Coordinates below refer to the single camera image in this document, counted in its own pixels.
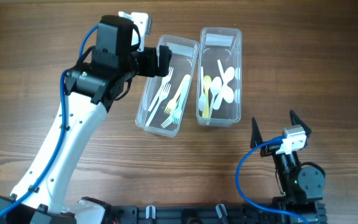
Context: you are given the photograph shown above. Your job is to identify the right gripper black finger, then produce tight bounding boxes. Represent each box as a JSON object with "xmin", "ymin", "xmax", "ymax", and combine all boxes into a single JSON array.
[
  {"xmin": 289, "ymin": 110, "xmax": 312, "ymax": 137},
  {"xmin": 250, "ymin": 117, "xmax": 264, "ymax": 148}
]

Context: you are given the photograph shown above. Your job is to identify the cream yellow fork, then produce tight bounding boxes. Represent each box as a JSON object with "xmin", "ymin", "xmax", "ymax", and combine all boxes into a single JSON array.
[{"xmin": 164, "ymin": 74, "xmax": 191, "ymax": 114}]

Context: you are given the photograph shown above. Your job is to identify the white spoon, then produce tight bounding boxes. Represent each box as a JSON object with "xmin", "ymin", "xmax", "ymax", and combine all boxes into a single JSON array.
[
  {"xmin": 198, "ymin": 67, "xmax": 206, "ymax": 111},
  {"xmin": 209, "ymin": 77, "xmax": 222, "ymax": 118},
  {"xmin": 213, "ymin": 67, "xmax": 235, "ymax": 110},
  {"xmin": 217, "ymin": 60, "xmax": 235, "ymax": 103}
]

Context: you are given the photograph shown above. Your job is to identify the yellow spoon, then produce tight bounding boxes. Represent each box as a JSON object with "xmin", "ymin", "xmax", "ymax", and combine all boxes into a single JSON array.
[{"xmin": 202, "ymin": 75, "xmax": 212, "ymax": 118}]

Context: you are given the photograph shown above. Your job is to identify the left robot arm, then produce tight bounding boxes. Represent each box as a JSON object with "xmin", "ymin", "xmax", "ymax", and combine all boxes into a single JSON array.
[{"xmin": 0, "ymin": 12, "xmax": 172, "ymax": 223}]

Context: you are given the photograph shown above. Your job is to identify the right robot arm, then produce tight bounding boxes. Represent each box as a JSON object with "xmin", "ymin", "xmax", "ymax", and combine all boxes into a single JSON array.
[{"xmin": 260, "ymin": 110, "xmax": 328, "ymax": 223}]

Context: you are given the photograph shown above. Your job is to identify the clear container, left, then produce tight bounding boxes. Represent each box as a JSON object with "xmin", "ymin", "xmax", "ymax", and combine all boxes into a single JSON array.
[{"xmin": 135, "ymin": 35, "xmax": 199, "ymax": 138}]

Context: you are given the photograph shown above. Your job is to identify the clear container,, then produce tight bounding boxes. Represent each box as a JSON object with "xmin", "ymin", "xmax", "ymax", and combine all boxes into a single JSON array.
[
  {"xmin": 135, "ymin": 35, "xmax": 199, "ymax": 138},
  {"xmin": 196, "ymin": 27, "xmax": 242, "ymax": 127}
]

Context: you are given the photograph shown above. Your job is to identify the clear container, right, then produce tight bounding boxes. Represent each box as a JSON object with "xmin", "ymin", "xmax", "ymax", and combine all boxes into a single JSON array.
[{"xmin": 196, "ymin": 27, "xmax": 242, "ymax": 127}]

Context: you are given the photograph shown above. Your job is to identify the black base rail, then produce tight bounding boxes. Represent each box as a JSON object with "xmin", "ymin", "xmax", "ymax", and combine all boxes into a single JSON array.
[{"xmin": 105, "ymin": 203, "xmax": 328, "ymax": 224}]

